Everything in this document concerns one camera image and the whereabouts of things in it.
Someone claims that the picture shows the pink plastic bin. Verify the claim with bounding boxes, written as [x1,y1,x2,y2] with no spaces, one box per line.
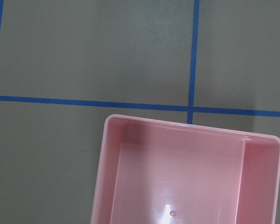
[91,114,280,224]

